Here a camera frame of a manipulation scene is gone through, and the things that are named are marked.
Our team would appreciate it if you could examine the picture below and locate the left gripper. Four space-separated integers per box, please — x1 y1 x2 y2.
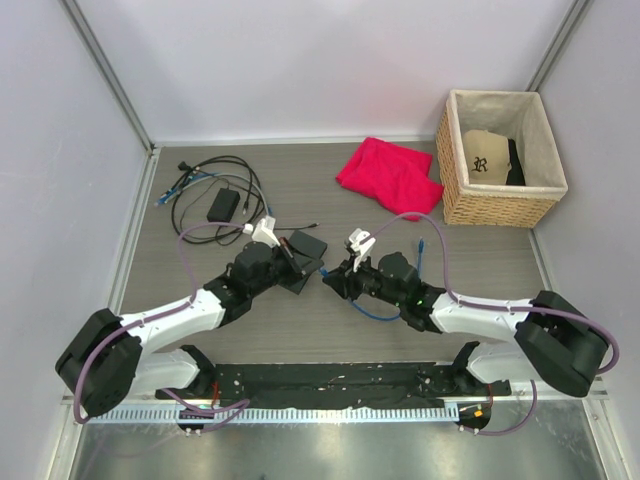
249 237 322 298

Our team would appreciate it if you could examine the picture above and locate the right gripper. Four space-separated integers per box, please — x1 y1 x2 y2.
323 251 405 308

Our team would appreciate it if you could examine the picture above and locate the black network switch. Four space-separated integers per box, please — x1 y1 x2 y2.
280 231 327 278

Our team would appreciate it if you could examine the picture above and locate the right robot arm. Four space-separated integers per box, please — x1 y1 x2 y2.
323 252 610 398

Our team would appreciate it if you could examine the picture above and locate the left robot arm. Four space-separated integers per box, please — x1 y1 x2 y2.
55 231 327 424

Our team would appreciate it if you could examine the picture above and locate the black power adapter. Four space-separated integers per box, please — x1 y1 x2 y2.
206 188 240 222

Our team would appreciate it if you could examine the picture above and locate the red cloth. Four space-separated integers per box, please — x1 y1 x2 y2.
335 137 444 215

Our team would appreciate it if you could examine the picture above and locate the beige baseball cap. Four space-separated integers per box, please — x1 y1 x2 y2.
462 129 510 185

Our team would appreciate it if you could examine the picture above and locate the black item in basket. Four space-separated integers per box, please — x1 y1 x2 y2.
506 139 526 186

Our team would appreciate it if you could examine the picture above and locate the wicker basket with liner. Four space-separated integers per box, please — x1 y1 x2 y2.
436 89 568 229

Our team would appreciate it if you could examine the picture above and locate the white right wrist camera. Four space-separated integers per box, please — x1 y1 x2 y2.
345 228 376 272

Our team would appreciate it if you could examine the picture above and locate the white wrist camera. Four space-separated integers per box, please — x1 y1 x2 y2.
243 215 280 248
345 228 376 272

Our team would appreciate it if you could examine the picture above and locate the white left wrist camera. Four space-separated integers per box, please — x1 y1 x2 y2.
243 215 280 248

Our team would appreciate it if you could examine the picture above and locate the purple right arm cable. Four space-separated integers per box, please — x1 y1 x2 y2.
369 212 621 436

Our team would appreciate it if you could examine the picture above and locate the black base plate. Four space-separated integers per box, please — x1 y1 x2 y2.
154 361 512 409

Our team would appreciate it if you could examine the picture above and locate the black power cable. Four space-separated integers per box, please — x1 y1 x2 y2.
170 155 321 247

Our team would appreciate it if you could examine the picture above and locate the white slotted cable duct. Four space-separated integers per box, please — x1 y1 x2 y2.
91 403 459 425

